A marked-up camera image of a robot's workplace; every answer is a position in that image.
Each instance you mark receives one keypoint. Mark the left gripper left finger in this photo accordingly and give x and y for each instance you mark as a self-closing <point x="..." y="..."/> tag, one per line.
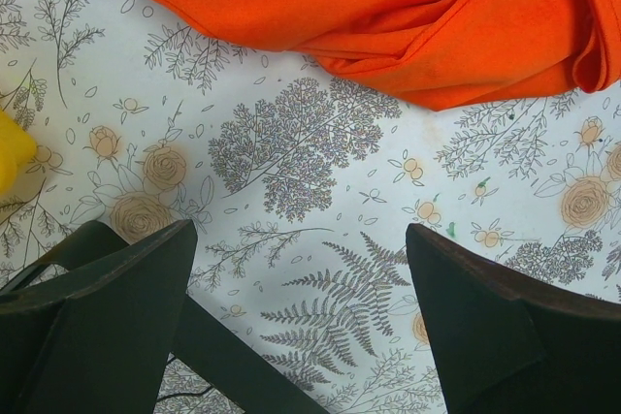
<point x="90" y="326"/>

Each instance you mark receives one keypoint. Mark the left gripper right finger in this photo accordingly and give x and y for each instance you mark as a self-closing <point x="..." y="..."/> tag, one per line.
<point x="504" y="342"/>

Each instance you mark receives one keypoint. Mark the orange t shirt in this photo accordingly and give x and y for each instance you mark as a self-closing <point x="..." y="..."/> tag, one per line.
<point x="437" y="54"/>

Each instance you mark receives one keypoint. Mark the yellow plastic bin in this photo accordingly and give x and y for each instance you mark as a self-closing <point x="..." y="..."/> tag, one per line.
<point x="17" y="148"/>

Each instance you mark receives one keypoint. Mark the floral table mat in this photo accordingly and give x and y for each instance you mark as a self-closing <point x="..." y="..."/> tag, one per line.
<point x="301" y="186"/>

